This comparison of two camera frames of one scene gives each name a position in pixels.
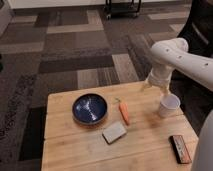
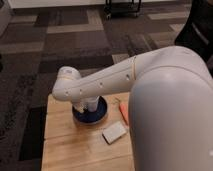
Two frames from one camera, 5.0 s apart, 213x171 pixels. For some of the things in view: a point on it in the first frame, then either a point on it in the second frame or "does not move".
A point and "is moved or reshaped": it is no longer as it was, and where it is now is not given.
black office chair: x=198 y=28 does not move
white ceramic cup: x=169 y=105 is moved or reshaped
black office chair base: x=122 y=9 does not move
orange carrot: x=124 y=112 does not move
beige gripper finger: x=165 y=91 to x=81 y=109
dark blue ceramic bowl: x=89 y=108 does not move
